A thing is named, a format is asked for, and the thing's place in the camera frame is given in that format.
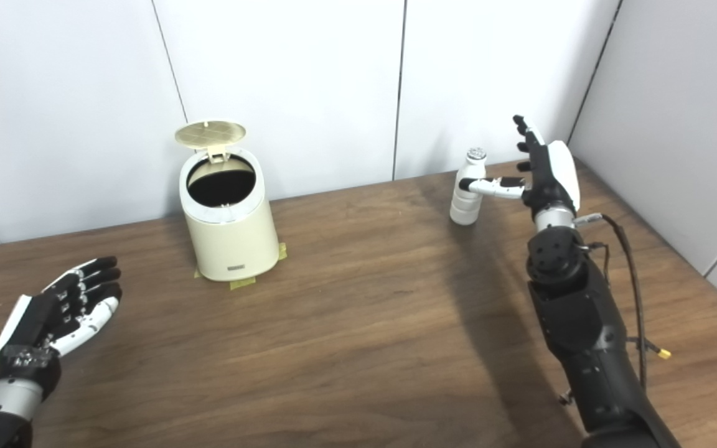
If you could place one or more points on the cream-colored plastic bin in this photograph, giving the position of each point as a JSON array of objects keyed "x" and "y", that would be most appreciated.
[{"x": 234, "y": 242}]

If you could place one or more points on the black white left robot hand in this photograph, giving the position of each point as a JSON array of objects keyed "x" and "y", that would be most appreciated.
[{"x": 38, "y": 323}]

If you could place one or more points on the round cream bin lid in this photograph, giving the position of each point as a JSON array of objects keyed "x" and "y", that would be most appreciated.
[{"x": 209, "y": 134}]

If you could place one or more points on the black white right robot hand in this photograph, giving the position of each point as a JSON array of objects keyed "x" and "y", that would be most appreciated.
[{"x": 554, "y": 177}]

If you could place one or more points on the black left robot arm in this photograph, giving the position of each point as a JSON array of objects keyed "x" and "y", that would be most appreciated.
[{"x": 4, "y": 407}]

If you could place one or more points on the small white plastic bottle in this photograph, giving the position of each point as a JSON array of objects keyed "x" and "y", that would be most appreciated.
[{"x": 465, "y": 208}]

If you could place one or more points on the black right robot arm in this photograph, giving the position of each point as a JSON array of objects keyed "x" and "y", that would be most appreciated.
[{"x": 582, "y": 323}]

